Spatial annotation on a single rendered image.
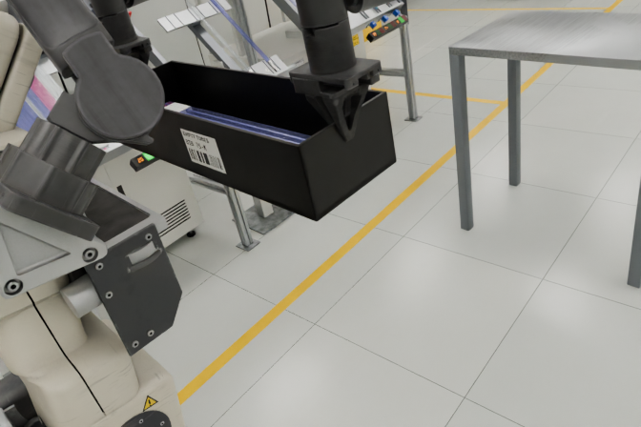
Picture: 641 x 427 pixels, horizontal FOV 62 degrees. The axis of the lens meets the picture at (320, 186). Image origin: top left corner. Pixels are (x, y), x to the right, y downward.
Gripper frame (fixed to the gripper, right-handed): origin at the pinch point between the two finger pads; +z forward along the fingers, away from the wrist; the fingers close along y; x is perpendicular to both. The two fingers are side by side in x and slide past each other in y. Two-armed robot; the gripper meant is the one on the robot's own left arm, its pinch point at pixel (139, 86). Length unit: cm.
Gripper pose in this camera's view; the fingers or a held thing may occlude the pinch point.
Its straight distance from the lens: 115.3
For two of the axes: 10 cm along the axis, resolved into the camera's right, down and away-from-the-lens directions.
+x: -6.9, 4.8, -5.5
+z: 1.9, 8.5, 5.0
